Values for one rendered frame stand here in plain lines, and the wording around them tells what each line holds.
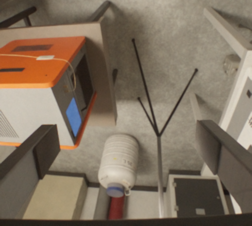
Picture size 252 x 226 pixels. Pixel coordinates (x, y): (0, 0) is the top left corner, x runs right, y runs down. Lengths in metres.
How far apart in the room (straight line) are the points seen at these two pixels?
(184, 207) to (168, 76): 1.83
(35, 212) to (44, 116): 2.89
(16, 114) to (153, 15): 1.26
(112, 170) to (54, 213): 1.55
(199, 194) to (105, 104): 2.21
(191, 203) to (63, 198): 1.98
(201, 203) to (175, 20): 2.36
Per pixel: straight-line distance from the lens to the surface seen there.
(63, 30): 1.03
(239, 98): 0.92
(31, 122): 0.84
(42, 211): 3.54
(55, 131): 0.17
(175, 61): 1.83
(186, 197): 2.99
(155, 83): 1.94
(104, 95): 1.17
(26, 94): 0.74
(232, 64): 1.77
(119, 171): 2.16
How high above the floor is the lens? 1.60
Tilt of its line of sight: 50 degrees down
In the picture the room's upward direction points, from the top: 171 degrees counter-clockwise
